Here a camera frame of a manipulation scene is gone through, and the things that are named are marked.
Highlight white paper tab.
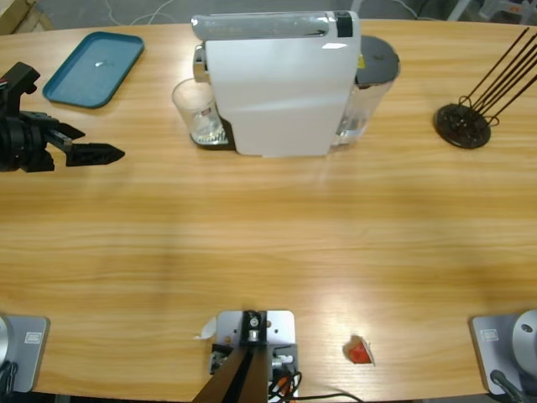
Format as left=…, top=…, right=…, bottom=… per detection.
left=192, top=317, right=218, bottom=341

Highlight clear glass cup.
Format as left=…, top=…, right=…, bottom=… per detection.
left=170, top=77, right=224, bottom=146

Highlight black base cable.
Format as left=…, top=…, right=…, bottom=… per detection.
left=0, top=360, right=20, bottom=394
left=489, top=369, right=528, bottom=403

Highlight black capsule holder with rods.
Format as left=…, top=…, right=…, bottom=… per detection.
left=434, top=27, right=537, bottom=150

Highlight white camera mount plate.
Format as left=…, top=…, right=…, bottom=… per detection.
left=214, top=309, right=300, bottom=400

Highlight red coffee capsule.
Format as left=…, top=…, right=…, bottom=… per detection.
left=343, top=334, right=377, bottom=367

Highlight white capsule coffee machine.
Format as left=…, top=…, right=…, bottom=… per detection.
left=190, top=10, right=362, bottom=160

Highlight white floor cable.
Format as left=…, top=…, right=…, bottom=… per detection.
left=102, top=0, right=180, bottom=27

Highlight white plastic stool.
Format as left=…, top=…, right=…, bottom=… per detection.
left=444, top=0, right=537, bottom=23

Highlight teal plastic tray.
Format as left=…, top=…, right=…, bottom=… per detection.
left=41, top=31, right=146, bottom=110

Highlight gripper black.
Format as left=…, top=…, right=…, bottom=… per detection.
left=0, top=109, right=126, bottom=174

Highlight light wooden board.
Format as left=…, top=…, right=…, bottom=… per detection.
left=0, top=0, right=55, bottom=37

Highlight dark camera mount post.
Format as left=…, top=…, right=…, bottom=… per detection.
left=195, top=309, right=269, bottom=403

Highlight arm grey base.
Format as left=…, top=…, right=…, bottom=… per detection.
left=0, top=315, right=51, bottom=394
left=468, top=309, right=537, bottom=395

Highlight orange cable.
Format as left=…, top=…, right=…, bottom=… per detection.
left=268, top=373, right=295, bottom=398

